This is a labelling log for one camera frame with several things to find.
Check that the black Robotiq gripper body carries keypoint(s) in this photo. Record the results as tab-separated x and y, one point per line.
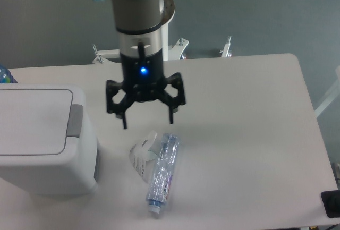
143	78

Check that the white trash can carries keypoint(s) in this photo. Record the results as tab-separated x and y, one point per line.
48	143

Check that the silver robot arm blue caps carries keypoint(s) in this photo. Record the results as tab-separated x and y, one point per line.
138	24

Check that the crumpled white paper wrapper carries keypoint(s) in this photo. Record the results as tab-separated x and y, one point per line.
143	154

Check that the clear plastic water bottle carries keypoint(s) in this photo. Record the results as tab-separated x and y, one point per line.
162	174

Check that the black device at table edge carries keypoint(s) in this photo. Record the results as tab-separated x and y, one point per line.
330	200

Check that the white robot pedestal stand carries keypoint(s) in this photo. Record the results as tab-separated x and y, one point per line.
170	52

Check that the white frame at right edge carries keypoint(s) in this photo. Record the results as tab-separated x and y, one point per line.
330	95

